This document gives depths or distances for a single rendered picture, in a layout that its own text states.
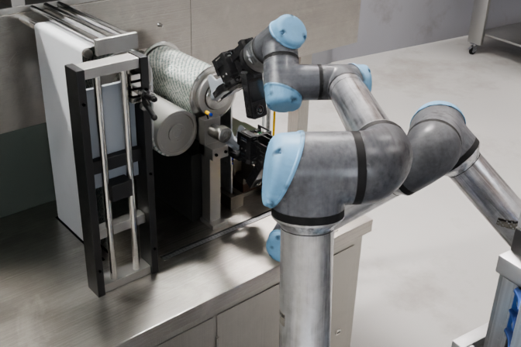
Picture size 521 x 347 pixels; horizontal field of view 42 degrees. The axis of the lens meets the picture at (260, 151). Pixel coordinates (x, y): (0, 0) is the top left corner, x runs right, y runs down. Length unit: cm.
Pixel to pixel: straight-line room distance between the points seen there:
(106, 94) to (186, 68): 37
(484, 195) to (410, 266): 180
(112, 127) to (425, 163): 65
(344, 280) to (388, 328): 98
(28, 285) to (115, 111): 48
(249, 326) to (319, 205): 80
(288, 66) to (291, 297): 51
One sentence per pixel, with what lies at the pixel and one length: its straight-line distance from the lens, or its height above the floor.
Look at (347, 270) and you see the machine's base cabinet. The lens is 197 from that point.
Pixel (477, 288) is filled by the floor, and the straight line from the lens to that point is 327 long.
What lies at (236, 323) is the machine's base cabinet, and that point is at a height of 76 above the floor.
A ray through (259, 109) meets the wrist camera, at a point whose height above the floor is 128.
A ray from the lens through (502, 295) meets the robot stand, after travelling 122.
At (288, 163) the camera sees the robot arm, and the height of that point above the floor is 143.
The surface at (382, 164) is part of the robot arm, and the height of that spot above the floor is 143.
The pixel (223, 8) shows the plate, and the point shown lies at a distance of 210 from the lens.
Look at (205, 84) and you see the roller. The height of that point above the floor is 129.
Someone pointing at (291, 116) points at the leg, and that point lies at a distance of 273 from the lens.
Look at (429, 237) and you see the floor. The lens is 355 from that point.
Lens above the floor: 189
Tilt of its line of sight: 26 degrees down
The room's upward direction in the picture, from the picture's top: 2 degrees clockwise
